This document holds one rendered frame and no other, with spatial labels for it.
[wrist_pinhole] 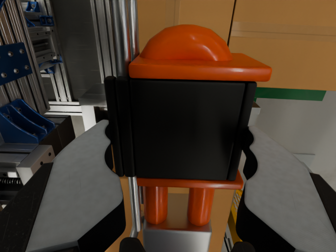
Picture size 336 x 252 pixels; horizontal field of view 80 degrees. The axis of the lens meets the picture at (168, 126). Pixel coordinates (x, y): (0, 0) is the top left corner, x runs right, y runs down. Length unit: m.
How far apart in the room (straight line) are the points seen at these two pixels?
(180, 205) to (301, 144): 1.70
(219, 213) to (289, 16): 0.68
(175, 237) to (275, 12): 0.78
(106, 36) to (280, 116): 1.26
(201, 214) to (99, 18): 1.07
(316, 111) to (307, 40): 0.92
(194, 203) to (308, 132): 1.69
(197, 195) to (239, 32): 0.71
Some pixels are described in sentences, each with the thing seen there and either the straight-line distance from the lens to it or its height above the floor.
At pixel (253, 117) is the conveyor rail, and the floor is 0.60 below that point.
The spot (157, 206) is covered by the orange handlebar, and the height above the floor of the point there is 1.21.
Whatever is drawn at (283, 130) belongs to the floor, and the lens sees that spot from 1.73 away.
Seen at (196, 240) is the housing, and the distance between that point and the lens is 0.21.
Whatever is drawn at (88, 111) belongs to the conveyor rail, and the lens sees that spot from 0.87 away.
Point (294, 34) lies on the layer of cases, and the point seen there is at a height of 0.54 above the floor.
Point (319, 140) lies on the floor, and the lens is 1.93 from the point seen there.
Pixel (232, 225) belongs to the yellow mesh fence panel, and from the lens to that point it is 1.38.
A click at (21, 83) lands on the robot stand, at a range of 0.72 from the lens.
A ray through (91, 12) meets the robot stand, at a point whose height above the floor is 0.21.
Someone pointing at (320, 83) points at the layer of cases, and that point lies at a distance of 1.00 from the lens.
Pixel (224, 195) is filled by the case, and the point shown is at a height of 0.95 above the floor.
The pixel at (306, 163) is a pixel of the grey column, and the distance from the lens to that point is 1.99.
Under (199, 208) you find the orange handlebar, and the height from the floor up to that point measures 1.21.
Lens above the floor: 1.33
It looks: 62 degrees down
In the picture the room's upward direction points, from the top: 177 degrees counter-clockwise
